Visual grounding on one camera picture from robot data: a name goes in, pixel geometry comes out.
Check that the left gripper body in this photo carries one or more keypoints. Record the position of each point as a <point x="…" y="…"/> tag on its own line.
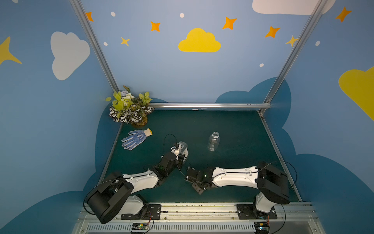
<point x="177" y="156"/>

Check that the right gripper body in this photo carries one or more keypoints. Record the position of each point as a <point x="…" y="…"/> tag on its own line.
<point x="192" y="177"/>

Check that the square clear plastic bottle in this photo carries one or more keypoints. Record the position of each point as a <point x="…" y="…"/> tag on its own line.
<point x="181" y="151"/>

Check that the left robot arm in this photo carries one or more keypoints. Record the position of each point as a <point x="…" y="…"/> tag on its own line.
<point x="110" y="196"/>

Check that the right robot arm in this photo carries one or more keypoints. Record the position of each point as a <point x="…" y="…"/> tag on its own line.
<point x="271" y="182"/>

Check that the round clear plastic bottle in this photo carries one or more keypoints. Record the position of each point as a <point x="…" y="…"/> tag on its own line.
<point x="213" y="141"/>

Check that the blue dotted work glove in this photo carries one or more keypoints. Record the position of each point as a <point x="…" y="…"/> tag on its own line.
<point x="135" y="138"/>

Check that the artificial potted plant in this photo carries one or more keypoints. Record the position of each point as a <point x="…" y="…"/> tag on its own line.
<point x="130" y="109"/>

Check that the right controller board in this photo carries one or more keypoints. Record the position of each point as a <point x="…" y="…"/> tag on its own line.
<point x="261" y="228"/>

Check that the controller board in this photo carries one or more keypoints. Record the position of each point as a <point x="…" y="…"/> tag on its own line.
<point x="261" y="228"/>
<point x="140" y="227"/>

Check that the left controller board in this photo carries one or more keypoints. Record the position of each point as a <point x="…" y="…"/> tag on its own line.
<point x="140" y="227"/>

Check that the aluminium back frame bar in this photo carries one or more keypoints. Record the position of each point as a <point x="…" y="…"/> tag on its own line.
<point x="213" y="106"/>

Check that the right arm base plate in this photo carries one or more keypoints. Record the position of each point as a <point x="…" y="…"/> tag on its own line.
<point x="248" y="212"/>

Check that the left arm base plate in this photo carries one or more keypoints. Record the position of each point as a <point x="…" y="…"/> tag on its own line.
<point x="148" y="210"/>

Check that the aluminium front rail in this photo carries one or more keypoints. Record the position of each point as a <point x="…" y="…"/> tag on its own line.
<point x="208" y="218"/>

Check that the right aluminium frame post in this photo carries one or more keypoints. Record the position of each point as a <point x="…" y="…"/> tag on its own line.
<point x="303" y="37"/>

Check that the aluminium frame post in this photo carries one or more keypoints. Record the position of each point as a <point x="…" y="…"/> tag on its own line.
<point x="303" y="37"/>
<point x="85" y="23"/>

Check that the left aluminium frame post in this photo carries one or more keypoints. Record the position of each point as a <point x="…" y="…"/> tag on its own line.
<point x="85" y="23"/>

